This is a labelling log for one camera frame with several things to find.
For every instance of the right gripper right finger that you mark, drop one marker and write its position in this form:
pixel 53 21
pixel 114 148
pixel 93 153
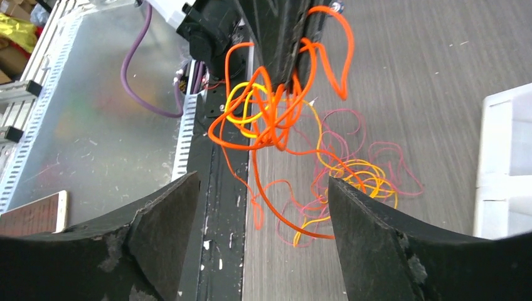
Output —
pixel 388 255

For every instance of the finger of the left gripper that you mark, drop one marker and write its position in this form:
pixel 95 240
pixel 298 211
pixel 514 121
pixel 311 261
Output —
pixel 312 29
pixel 276 27

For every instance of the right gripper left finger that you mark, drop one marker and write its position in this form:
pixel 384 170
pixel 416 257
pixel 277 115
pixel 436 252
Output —
pixel 135 252

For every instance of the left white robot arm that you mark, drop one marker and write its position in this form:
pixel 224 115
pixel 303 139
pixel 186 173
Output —
pixel 208 27

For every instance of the white three-compartment tray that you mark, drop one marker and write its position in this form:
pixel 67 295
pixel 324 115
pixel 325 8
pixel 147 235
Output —
pixel 503 185

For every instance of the white slotted cable duct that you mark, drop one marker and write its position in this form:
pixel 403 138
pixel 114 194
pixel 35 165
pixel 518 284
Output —
pixel 185 133

